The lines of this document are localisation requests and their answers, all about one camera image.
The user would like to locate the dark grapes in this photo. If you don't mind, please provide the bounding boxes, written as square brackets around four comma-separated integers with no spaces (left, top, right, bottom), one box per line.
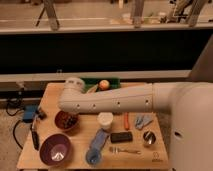
[63,116,77,129]

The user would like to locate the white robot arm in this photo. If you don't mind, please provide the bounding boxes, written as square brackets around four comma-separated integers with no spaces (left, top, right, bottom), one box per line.
[58,78,213,171]

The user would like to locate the white plastic cup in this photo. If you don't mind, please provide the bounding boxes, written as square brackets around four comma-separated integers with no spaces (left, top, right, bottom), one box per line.
[97,112,113,130]

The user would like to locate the silver metal cup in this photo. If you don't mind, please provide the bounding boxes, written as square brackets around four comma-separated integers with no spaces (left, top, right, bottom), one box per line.
[143,131,156,147]

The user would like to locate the orange fruit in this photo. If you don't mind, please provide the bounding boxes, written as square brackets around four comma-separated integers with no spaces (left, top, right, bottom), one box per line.
[98,80,110,90]

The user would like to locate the green plastic tray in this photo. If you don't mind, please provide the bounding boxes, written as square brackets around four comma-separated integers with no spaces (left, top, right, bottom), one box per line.
[83,77,121,92]

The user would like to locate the orange carrot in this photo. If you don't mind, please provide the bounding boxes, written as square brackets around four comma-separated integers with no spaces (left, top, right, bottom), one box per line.
[124,113,130,130]

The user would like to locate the blue grey cloth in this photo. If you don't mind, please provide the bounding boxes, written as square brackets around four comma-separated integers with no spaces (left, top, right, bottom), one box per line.
[134,115,153,130]

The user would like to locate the blue folded towel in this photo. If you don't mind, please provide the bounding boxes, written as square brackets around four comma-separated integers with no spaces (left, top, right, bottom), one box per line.
[90,129,109,150]

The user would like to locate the black rectangular block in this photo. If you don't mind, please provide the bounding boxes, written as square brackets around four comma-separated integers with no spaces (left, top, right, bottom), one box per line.
[110,132,133,143]

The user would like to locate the brown bowl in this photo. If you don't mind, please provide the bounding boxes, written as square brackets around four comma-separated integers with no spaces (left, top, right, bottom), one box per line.
[54,111,79,132]

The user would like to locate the silver fork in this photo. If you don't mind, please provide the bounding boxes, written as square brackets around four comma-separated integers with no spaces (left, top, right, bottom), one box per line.
[109,147,141,154]

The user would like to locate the blue power box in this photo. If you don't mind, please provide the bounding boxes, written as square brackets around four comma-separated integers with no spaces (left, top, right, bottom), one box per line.
[22,105,38,123]

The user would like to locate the purple bowl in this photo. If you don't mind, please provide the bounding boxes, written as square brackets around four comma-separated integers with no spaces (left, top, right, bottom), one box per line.
[39,134,71,166]

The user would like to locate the black handled tool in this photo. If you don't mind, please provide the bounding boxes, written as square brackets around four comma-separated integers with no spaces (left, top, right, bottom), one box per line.
[30,116,40,151]

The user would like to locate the black cable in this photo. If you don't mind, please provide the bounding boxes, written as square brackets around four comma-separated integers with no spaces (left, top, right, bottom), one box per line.
[12,119,26,150]

